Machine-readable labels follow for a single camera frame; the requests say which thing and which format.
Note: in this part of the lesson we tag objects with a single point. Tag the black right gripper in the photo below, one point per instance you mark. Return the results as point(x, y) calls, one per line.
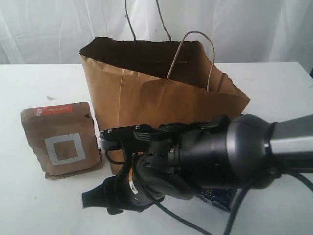
point(176, 164)

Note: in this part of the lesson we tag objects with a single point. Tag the brown paper bag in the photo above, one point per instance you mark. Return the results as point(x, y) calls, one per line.
point(143, 82)

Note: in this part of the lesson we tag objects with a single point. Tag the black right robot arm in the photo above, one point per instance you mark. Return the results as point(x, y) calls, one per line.
point(247, 147)

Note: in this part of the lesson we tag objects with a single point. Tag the brown kraft standup pouch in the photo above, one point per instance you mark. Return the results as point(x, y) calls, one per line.
point(63, 139)

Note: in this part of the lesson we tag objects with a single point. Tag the spaghetti packet dark blue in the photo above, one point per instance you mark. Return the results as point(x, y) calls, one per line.
point(218, 197)

